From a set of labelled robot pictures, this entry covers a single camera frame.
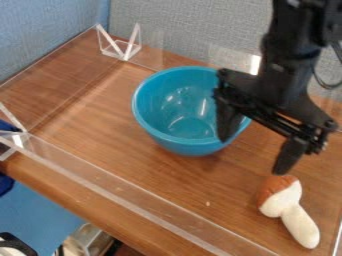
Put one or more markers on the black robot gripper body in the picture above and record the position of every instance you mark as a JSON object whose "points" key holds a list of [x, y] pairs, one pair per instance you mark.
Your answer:
{"points": [[274, 99]]}

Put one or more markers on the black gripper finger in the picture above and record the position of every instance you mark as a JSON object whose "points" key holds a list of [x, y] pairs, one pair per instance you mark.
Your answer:
{"points": [[291, 151], [229, 119]]}

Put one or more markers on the blue plastic bowl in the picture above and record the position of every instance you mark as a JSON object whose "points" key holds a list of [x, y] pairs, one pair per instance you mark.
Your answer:
{"points": [[174, 108]]}

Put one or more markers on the plush brown white mushroom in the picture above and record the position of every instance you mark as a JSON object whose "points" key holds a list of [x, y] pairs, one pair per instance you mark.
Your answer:
{"points": [[278, 201]]}

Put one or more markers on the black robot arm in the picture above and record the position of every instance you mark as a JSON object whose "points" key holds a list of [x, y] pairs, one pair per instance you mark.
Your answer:
{"points": [[305, 25]]}

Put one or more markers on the clear acrylic back barrier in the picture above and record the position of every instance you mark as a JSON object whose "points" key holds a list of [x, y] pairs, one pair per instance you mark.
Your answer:
{"points": [[172, 50]]}

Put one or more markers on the clear acrylic barrier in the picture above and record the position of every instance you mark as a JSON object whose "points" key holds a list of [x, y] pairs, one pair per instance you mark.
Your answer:
{"points": [[154, 225], [172, 50]]}

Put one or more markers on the clear acrylic front barrier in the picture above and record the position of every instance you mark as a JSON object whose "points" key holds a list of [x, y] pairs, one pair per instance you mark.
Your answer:
{"points": [[154, 225]]}

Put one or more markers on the grey metal box below table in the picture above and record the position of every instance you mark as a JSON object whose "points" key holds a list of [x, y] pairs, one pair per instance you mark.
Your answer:
{"points": [[88, 241]]}

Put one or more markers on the dark blue cloth object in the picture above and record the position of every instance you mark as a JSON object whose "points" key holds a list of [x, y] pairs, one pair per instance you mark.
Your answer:
{"points": [[5, 180]]}

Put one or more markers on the black white object below table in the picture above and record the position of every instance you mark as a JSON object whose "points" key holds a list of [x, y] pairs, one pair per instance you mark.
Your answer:
{"points": [[13, 247]]}

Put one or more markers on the clear acrylic corner bracket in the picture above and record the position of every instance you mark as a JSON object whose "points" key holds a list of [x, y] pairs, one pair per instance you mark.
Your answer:
{"points": [[118, 48]]}

